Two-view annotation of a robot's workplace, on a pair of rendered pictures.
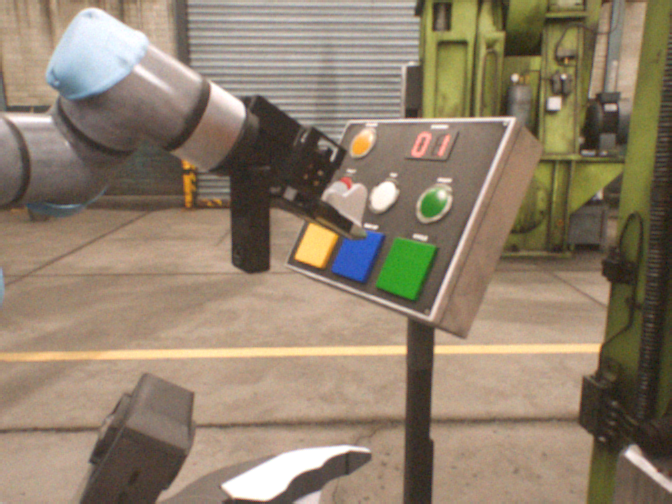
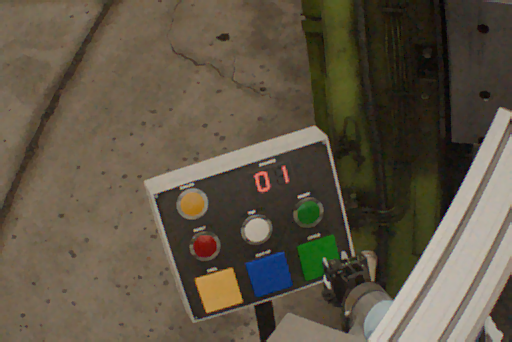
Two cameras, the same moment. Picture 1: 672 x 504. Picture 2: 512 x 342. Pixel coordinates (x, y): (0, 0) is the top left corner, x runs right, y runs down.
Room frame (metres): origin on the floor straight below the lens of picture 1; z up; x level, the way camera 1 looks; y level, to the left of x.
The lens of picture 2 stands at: (0.18, 1.26, 2.87)
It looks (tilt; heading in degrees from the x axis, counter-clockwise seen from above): 48 degrees down; 294
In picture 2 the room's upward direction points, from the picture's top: 8 degrees counter-clockwise
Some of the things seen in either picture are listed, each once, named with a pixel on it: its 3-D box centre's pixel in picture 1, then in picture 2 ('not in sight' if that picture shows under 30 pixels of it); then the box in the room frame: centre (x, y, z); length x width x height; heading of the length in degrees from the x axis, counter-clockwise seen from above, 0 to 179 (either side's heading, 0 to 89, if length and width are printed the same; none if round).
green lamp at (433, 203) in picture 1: (434, 203); (308, 212); (0.71, -0.13, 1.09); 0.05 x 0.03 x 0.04; 12
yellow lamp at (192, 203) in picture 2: (363, 143); (192, 204); (0.90, -0.04, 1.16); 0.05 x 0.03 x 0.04; 12
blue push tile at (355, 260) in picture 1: (359, 255); (268, 274); (0.77, -0.04, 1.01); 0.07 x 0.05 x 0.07; 37
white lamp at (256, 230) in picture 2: (383, 196); (256, 229); (0.79, -0.07, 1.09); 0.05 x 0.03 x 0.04; 12
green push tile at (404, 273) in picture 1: (407, 269); (318, 257); (0.69, -0.10, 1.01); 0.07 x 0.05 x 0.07; 37
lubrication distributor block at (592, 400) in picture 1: (602, 408); (354, 214); (0.70, -0.38, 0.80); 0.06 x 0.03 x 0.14; 12
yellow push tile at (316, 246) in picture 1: (319, 243); (218, 290); (0.85, 0.03, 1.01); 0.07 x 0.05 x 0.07; 37
